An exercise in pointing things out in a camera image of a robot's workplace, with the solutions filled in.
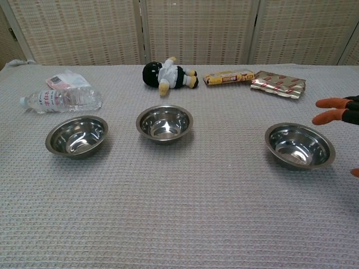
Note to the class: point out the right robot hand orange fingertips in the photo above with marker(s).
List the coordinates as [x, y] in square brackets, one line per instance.
[331, 116]

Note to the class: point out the stainless steel bowl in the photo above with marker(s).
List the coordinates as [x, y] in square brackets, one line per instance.
[75, 140]
[165, 126]
[300, 148]

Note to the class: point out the gold foil snack pack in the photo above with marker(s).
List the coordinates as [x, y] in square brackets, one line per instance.
[277, 84]

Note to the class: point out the woven folding screen panel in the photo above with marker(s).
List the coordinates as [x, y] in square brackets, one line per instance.
[303, 33]
[199, 33]
[8, 47]
[353, 56]
[84, 33]

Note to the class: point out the yellow biscuit pack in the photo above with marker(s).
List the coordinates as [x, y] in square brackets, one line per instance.
[227, 78]

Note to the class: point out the black white plush doll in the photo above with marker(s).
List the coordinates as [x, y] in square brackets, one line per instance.
[168, 75]

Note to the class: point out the grey woven tablecloth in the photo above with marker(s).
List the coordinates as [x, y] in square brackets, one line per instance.
[179, 210]

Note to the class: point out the pink plastic packet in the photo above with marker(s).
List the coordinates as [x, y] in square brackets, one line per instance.
[64, 79]

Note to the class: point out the clear plastic water bottle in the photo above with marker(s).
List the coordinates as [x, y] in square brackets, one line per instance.
[61, 101]

